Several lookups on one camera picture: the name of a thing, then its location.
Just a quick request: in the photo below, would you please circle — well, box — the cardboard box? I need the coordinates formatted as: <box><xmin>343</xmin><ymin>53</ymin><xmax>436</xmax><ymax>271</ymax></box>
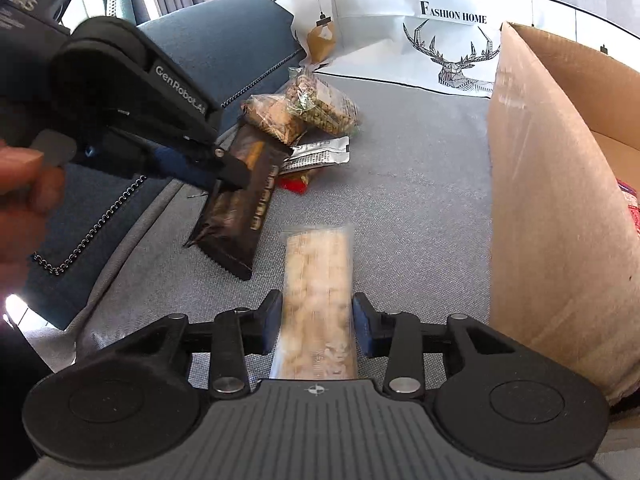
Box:
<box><xmin>487</xmin><ymin>21</ymin><xmax>640</xmax><ymax>406</ymax></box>

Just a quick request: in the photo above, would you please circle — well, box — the silver snack packet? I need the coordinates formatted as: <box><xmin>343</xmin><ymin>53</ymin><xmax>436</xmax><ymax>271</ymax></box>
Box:
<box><xmin>280</xmin><ymin>136</ymin><xmax>352</xmax><ymax>176</ymax></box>

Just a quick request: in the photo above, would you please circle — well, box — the deer print cloth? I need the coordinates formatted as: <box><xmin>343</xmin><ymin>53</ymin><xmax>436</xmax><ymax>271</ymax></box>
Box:
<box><xmin>272</xmin><ymin>0</ymin><xmax>640</xmax><ymax>98</ymax></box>

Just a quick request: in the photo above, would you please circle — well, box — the clear bag of brown snacks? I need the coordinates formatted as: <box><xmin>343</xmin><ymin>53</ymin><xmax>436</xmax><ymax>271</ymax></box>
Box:
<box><xmin>241</xmin><ymin>94</ymin><xmax>308</xmax><ymax>147</ymax></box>

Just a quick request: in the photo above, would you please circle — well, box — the clear bag of green-speckled snacks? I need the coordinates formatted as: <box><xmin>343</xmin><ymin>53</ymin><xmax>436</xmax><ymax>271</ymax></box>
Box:
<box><xmin>285</xmin><ymin>67</ymin><xmax>361</xmax><ymax>136</ymax></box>

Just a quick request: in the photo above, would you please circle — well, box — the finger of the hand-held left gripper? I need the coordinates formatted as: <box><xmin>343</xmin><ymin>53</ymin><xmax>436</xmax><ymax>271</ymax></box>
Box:
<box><xmin>132</xmin><ymin>145</ymin><xmax>222</xmax><ymax>187</ymax></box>
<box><xmin>172</xmin><ymin>132</ymin><xmax>256</xmax><ymax>191</ymax></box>

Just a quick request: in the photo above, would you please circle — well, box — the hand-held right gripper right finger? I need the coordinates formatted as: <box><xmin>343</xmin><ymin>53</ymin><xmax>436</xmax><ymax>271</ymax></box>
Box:
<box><xmin>351</xmin><ymin>292</ymin><xmax>521</xmax><ymax>400</ymax></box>

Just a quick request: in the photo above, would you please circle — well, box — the person's left hand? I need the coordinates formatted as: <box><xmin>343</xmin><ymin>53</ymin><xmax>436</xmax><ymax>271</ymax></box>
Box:
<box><xmin>0</xmin><ymin>140</ymin><xmax>67</xmax><ymax>263</ymax></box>

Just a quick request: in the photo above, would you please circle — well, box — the pale cracker packet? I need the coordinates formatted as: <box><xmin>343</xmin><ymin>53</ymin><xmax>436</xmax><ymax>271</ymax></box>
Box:
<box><xmin>270</xmin><ymin>224</ymin><xmax>361</xmax><ymax>381</ymax></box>

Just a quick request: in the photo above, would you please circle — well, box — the grey seat cover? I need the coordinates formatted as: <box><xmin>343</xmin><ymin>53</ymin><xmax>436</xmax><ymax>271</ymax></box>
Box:
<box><xmin>30</xmin><ymin>72</ymin><xmax>501</xmax><ymax>396</ymax></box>

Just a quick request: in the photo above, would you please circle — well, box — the dark brown snack packet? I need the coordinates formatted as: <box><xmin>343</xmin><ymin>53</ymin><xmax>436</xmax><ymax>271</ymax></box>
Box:
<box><xmin>185</xmin><ymin>125</ymin><xmax>293</xmax><ymax>281</ymax></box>

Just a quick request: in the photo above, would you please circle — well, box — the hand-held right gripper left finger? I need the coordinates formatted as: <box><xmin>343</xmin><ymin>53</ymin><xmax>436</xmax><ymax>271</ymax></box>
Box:
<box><xmin>120</xmin><ymin>290</ymin><xmax>285</xmax><ymax>400</ymax></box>

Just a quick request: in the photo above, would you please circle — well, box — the red snack packet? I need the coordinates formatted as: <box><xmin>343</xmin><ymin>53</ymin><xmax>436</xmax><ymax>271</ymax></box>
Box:
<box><xmin>278</xmin><ymin>170</ymin><xmax>313</xmax><ymax>195</ymax></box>
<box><xmin>614</xmin><ymin>178</ymin><xmax>640</xmax><ymax>236</ymax></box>

